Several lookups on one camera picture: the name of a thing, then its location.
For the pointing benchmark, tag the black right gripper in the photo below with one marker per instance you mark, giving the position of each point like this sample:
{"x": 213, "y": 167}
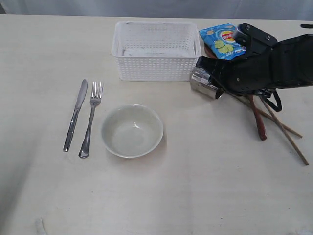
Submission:
{"x": 254, "y": 75}

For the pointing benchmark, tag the blue chips bag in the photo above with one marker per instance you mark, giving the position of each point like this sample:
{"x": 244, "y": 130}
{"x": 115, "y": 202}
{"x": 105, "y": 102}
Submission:
{"x": 219, "y": 39}

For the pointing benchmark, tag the brown round wooden plate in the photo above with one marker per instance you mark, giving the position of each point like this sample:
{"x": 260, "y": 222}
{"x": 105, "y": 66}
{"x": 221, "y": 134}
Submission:
{"x": 209, "y": 52}

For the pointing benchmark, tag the shiny metal cup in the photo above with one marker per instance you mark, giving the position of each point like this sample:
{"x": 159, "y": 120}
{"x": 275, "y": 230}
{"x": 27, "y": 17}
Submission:
{"x": 202, "y": 82}

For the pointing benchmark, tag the dark red wooden spoon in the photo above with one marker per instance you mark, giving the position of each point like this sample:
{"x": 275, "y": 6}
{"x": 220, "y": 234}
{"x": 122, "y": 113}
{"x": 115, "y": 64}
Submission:
{"x": 258, "y": 119}

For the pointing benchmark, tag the white patterned ceramic bowl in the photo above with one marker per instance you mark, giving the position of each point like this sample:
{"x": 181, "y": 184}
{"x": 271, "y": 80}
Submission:
{"x": 132, "y": 130}

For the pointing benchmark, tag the silver fork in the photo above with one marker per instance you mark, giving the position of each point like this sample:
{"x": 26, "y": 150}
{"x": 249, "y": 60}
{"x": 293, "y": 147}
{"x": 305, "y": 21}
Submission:
{"x": 95, "y": 100}

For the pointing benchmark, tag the silver table knife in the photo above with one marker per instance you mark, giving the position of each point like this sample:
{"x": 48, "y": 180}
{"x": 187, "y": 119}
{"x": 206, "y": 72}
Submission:
{"x": 80, "y": 99}

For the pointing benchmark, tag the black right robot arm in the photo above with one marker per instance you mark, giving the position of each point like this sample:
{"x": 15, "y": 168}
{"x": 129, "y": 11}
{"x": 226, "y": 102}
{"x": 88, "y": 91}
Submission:
{"x": 288, "y": 64}

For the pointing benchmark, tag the white perforated plastic basket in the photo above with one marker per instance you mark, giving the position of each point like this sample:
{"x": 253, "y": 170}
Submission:
{"x": 148, "y": 51}

